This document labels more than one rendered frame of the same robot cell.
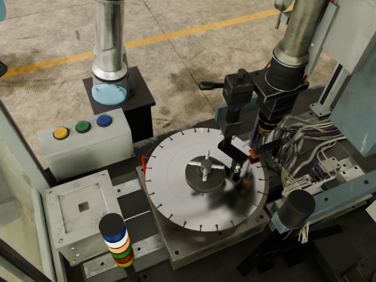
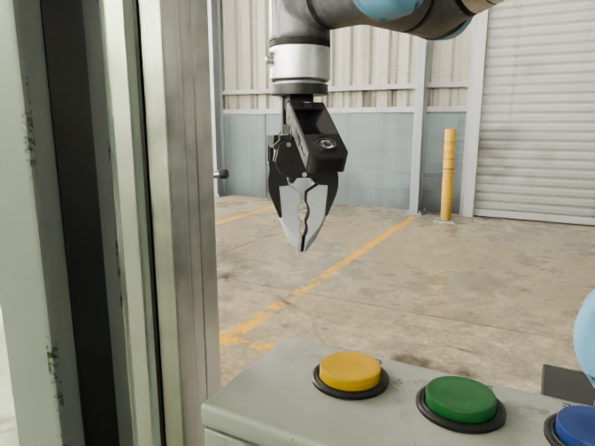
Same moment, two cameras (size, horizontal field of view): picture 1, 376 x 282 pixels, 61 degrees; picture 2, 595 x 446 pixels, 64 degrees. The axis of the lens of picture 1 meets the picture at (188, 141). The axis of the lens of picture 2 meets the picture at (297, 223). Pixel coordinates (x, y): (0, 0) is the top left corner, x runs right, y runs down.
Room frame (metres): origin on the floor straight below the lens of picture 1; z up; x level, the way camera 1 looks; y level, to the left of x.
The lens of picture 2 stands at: (0.42, 0.19, 1.06)
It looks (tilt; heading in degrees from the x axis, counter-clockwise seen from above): 12 degrees down; 54
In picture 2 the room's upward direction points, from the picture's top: straight up
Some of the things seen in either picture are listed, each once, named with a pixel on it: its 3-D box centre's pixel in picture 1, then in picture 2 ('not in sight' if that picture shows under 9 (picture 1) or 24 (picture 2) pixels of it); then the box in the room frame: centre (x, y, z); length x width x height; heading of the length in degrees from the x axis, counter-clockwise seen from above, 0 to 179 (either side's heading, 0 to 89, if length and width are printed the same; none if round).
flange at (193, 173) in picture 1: (205, 171); not in sight; (0.47, -0.05, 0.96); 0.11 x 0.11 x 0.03
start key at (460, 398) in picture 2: (83, 127); (459, 406); (0.65, 0.34, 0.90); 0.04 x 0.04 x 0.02
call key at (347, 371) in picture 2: (61, 134); (350, 378); (0.62, 0.41, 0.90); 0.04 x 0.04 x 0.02
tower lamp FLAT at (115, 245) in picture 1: (115, 234); not in sight; (0.23, 0.13, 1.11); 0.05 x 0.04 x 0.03; 26
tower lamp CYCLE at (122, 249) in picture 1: (117, 240); not in sight; (0.23, 0.13, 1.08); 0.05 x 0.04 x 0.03; 26
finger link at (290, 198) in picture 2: not in sight; (287, 215); (0.78, 0.70, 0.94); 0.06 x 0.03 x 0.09; 65
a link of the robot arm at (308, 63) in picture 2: not in sight; (297, 67); (0.80, 0.69, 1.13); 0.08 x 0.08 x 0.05
